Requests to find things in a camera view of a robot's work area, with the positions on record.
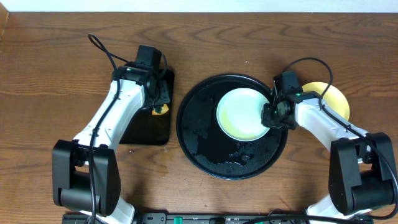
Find orange green scrub sponge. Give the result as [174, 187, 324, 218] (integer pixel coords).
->
[152, 104, 169, 116]

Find light blue plate front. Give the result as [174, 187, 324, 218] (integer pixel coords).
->
[216, 88, 269, 141]

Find yellow plate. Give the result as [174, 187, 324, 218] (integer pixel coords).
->
[302, 82, 350, 120]

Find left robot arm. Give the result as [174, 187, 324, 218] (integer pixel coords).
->
[52, 66, 175, 223]

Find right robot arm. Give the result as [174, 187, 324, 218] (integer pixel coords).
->
[261, 91, 397, 221]

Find black rectangular tray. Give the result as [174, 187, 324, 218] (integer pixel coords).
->
[119, 70, 175, 146]

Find black round tray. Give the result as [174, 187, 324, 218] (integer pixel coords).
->
[176, 73, 288, 180]

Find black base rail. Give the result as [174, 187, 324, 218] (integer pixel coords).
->
[61, 212, 374, 224]

